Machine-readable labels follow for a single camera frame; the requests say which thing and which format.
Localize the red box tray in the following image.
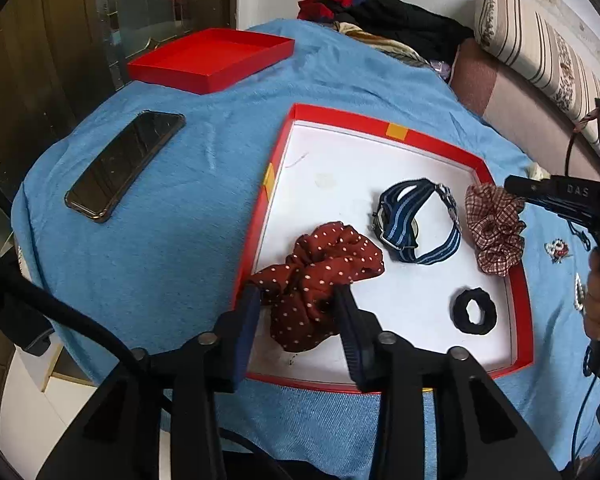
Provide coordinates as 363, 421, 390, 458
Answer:
230, 103, 535, 395

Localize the blue towel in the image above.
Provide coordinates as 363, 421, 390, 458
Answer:
11, 19, 600, 480

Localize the person's right hand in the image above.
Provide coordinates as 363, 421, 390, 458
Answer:
583, 249, 600, 342

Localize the glass door panel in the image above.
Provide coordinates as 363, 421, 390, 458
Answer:
80, 0, 239, 88

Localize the black garment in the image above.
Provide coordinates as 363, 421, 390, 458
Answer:
330, 0, 476, 63

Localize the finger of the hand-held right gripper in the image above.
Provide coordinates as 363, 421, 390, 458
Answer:
504, 175, 600, 229

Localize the black smartphone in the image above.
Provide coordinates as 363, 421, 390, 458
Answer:
64, 111, 187, 224

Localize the brown plaid scrunchie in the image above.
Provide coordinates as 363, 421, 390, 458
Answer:
464, 182, 527, 276

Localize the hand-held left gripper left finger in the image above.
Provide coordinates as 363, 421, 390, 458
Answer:
37, 284, 264, 480

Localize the striped bolster cushion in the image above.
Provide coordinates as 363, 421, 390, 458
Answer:
474, 0, 600, 157

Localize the brown sofa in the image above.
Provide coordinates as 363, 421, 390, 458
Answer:
449, 40, 600, 182

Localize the red box lid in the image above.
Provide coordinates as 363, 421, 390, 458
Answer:
126, 28, 296, 95

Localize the red polka dot scrunchie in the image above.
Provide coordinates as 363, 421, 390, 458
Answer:
247, 221, 385, 353

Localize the blue striped strap watch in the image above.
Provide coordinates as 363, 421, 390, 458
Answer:
371, 178, 463, 266

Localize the patterned silk scarf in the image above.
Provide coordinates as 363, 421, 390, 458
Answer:
334, 21, 433, 68

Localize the pearl brooch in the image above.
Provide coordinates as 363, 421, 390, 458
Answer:
545, 240, 573, 264

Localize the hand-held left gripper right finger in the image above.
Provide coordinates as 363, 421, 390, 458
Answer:
332, 285, 564, 480

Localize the red garment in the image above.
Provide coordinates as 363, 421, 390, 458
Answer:
297, 0, 370, 22

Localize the black hair tie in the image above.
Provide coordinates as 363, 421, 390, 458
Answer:
450, 287, 497, 335

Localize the black cable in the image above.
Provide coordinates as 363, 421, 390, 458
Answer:
0, 240, 153, 393

